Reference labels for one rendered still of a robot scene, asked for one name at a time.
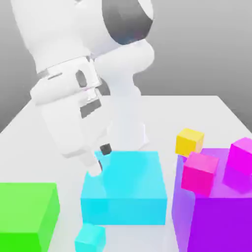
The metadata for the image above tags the small cyan cube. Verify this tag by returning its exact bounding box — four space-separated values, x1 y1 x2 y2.
74 222 107 252

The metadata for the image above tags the small yellow cube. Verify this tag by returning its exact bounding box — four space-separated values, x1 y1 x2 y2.
175 127 205 158

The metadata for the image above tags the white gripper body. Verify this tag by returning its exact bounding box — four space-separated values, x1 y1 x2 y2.
30 78 113 159

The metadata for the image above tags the large purple box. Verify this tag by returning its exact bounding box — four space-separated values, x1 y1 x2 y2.
171 147 252 252

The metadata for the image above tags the small magenta cube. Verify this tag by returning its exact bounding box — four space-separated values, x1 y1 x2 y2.
222 137 252 195

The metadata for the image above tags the large cyan box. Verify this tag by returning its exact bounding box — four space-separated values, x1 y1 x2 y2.
80 150 168 226

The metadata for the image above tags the large green box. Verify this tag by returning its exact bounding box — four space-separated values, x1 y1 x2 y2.
0 182 61 252

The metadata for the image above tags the small pink cube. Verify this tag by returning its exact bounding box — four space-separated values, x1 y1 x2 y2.
181 151 220 198

